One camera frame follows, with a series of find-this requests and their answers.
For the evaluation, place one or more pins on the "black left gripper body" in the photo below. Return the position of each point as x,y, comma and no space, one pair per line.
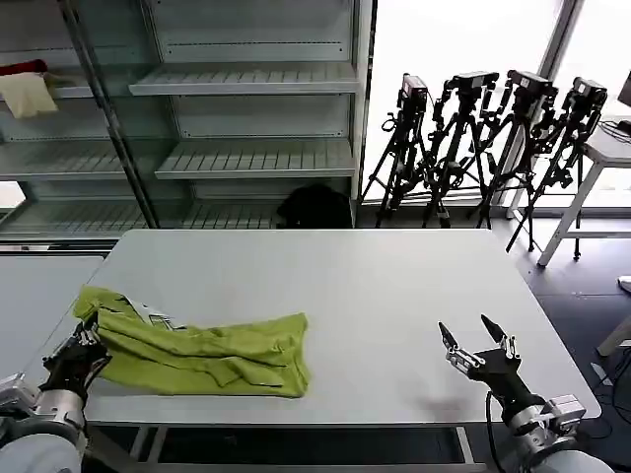
69,362

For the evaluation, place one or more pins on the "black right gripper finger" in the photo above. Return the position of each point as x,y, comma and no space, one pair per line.
500,337
456,347

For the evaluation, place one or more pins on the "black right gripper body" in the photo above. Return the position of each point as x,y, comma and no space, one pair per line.
498,377

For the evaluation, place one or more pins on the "grey metal rack post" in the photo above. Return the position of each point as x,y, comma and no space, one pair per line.
113,123

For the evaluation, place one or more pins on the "computer monitor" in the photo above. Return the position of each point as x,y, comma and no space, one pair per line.
625,88

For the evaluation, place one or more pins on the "green shirt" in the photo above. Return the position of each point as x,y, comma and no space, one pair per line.
207,355

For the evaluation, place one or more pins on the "white desk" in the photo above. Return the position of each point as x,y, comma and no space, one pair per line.
601,162

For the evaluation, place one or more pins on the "beige folded cloth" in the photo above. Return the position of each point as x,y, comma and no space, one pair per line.
27,96

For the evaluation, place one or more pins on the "black tripod with camera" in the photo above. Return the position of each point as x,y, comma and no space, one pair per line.
567,148
458,143
406,148
517,128

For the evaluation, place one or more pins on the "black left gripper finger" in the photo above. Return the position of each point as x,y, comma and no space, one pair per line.
101,367
88,332

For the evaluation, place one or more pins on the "red cloth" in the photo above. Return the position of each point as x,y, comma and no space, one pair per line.
24,67

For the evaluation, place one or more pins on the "black bag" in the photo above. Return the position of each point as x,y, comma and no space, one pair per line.
315,207

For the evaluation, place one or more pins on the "grey metal shelf unit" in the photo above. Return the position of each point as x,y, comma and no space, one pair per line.
256,123

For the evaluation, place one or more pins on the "grey shelf unit with cloths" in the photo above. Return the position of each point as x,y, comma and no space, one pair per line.
59,148

